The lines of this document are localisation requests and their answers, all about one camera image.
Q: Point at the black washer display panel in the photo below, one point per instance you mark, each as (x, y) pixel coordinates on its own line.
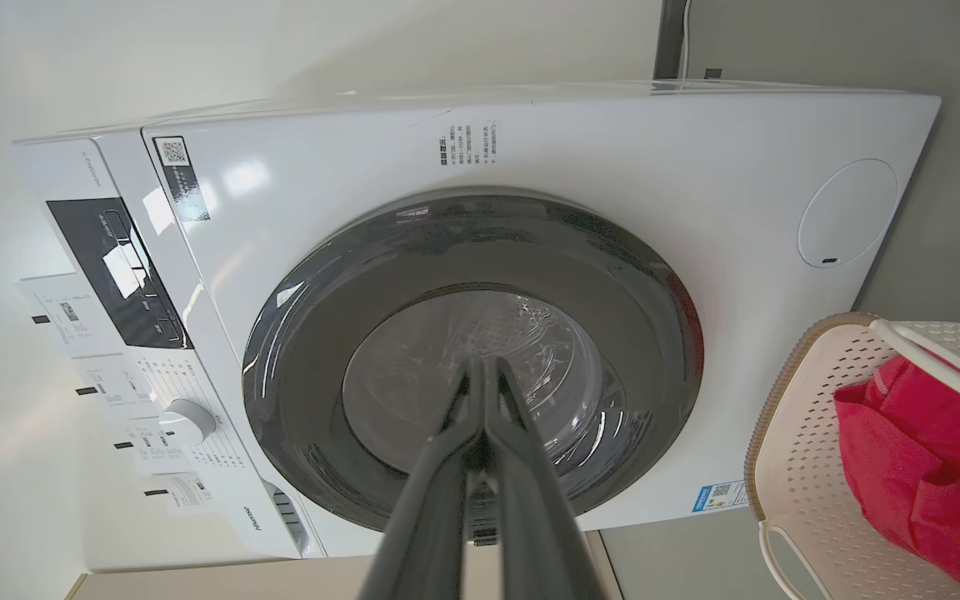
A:
(117, 275)

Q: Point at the red garment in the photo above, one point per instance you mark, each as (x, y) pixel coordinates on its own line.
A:
(905, 467)

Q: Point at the white paper note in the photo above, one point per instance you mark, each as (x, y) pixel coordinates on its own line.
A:
(113, 385)
(184, 492)
(67, 312)
(151, 446)

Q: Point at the round white filter cover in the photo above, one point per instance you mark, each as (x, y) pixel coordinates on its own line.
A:
(847, 212)

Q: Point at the white front-load washing machine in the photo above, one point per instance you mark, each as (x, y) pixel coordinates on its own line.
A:
(613, 150)

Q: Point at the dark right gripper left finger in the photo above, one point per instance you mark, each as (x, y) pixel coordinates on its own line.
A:
(426, 533)

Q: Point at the white washer control knob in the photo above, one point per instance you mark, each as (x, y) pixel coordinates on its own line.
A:
(187, 422)

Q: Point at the printed caution text label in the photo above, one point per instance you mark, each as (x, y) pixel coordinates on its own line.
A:
(467, 145)

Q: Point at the round dark glass washer door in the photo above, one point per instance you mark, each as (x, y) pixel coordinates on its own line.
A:
(313, 333)

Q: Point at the black QR code sticker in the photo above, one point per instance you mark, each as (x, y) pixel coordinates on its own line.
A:
(182, 179)

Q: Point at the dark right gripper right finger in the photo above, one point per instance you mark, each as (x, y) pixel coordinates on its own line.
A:
(538, 533)

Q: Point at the white perforated laundry basket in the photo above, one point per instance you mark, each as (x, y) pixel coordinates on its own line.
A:
(805, 467)

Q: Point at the blue energy label sticker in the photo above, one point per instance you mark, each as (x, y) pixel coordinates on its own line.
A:
(718, 495)

